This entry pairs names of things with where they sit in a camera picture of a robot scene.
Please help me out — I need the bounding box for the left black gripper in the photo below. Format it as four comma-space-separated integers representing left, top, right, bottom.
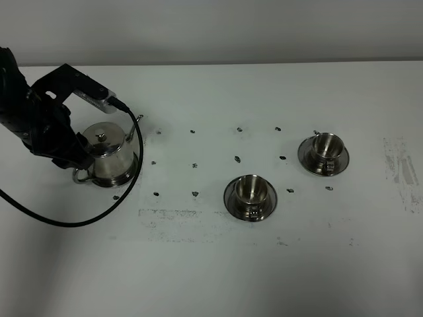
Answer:
19, 88, 95, 170

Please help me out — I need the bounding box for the stainless steel teapot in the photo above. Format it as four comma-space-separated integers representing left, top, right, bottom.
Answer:
72, 122, 143, 184

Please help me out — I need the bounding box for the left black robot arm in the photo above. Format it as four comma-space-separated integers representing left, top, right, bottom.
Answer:
1, 48, 94, 170

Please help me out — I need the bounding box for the steel teapot coaster plate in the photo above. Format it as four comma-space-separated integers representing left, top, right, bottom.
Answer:
90, 152, 139, 188

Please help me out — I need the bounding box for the near stainless steel saucer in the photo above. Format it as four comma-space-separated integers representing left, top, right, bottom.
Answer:
223, 176, 278, 222

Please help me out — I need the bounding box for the stainless steel saucer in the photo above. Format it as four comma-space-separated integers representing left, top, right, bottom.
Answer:
297, 135, 350, 177
223, 176, 278, 222

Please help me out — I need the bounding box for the near stainless steel teacup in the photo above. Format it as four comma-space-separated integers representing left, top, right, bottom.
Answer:
234, 174, 270, 222

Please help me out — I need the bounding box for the stainless steel teacup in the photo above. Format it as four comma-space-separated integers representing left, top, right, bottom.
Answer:
234, 174, 270, 222
311, 133, 345, 172

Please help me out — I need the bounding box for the far stainless steel saucer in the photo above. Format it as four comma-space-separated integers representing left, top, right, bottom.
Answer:
297, 135, 350, 177

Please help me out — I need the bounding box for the far stainless steel teacup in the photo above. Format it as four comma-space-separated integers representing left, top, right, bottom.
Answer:
311, 133, 345, 172

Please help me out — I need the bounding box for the left black camera cable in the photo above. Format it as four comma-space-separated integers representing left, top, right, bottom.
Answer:
0, 97, 145, 227

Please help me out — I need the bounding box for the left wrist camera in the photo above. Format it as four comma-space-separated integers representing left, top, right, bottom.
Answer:
32, 63, 117, 114

